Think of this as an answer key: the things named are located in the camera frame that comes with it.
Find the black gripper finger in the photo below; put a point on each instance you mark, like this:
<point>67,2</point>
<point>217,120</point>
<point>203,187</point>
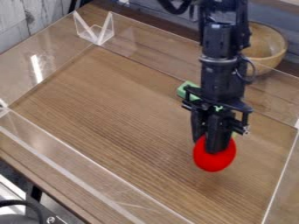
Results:
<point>218,132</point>
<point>198,124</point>

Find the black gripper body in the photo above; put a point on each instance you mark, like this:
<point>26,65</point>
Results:
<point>221,92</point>

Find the red plush strawberry toy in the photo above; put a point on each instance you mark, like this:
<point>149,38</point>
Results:
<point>214,162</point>

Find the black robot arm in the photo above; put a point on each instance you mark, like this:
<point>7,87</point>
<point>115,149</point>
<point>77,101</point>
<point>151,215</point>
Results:
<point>223,27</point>

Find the wooden bowl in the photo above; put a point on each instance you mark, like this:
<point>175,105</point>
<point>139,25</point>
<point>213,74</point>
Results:
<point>269,47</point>

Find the clear acrylic tray enclosure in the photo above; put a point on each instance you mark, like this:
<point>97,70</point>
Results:
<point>95,130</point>

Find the clear acrylic corner bracket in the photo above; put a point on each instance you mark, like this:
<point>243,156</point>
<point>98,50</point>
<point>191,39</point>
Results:
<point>95,34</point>

